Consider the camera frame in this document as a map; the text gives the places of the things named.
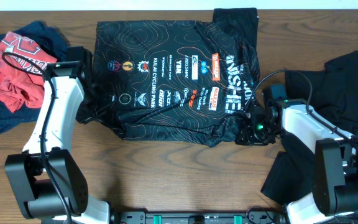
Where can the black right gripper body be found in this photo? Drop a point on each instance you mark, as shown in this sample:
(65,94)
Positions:
(260,134)

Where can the black printed cycling jersey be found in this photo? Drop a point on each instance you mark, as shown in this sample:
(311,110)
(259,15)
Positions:
(182,80)

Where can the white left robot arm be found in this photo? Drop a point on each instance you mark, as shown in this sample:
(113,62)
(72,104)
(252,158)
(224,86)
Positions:
(46,181)

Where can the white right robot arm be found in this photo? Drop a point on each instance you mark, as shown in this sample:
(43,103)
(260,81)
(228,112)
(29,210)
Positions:
(334,193)

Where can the plain black shirt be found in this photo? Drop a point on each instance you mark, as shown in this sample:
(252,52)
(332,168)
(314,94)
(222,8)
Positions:
(333,93)

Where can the navy blue t-shirt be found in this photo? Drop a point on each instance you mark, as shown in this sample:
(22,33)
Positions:
(52,42)

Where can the red printed t-shirt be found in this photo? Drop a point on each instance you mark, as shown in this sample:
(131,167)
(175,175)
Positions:
(20,82)

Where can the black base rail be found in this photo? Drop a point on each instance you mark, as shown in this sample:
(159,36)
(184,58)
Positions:
(249,217)

